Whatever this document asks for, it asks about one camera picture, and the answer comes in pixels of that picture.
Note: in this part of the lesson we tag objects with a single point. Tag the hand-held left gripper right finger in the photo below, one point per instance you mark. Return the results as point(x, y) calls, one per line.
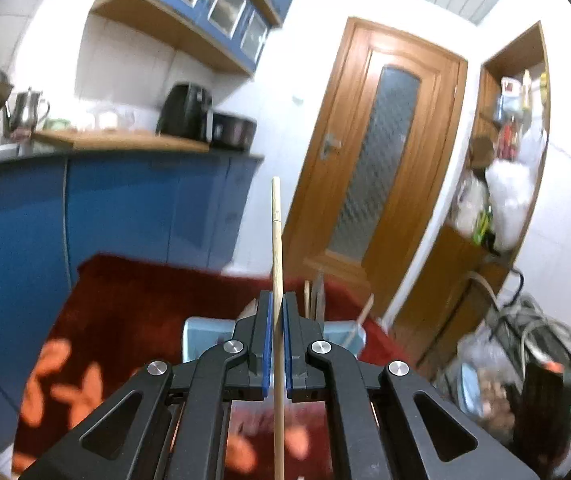
point(289, 345)

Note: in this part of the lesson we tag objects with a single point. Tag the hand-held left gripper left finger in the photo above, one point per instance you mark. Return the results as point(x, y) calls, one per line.
point(265, 345)

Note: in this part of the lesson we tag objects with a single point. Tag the wooden chopstick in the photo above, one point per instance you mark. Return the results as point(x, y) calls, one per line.
point(276, 240)
point(308, 300)
point(321, 294)

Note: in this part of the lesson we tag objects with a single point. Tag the light blue chopstick box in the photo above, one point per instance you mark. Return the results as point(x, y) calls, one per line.
point(205, 332)

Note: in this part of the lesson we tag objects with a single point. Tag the white chopstick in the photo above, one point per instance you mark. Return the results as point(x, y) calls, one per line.
point(363, 315)

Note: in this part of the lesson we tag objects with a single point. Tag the pile of eggs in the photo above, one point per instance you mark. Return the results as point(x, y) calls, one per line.
point(496, 397)

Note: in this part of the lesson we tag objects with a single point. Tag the light blue lid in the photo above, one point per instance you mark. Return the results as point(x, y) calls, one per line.
point(470, 390)

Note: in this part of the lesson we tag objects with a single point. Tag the clear plastic bag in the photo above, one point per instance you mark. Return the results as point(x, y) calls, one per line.
point(480, 350)

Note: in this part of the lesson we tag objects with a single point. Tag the red printed blanket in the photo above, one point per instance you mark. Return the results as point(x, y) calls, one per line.
point(130, 310)

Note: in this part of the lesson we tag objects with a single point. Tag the wooden shelf unit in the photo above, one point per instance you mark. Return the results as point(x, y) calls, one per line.
point(445, 270)

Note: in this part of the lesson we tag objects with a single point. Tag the wooden door with glass panel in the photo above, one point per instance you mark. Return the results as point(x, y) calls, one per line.
point(335, 160)

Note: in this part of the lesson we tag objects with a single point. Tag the blue base cabinet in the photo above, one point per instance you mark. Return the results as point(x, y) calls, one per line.
point(115, 200)

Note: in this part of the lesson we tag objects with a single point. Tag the black rice cooker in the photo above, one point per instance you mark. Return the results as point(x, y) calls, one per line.
point(233, 132)

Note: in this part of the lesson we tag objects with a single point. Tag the white plastic bag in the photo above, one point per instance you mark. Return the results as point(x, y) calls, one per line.
point(515, 195)

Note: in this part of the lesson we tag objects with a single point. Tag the black air fryer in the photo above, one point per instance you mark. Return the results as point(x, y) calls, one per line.
point(183, 112)

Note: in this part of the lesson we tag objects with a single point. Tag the wooden cutting board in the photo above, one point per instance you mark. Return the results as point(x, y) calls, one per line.
point(125, 141)

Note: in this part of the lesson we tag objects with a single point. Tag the clear bag of packets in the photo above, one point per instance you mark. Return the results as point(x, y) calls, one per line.
point(508, 102)

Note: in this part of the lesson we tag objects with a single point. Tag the steel kettle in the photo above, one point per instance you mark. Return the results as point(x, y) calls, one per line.
point(25, 112)

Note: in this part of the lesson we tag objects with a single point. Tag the blue wall cabinet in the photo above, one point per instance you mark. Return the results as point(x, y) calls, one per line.
point(165, 25)

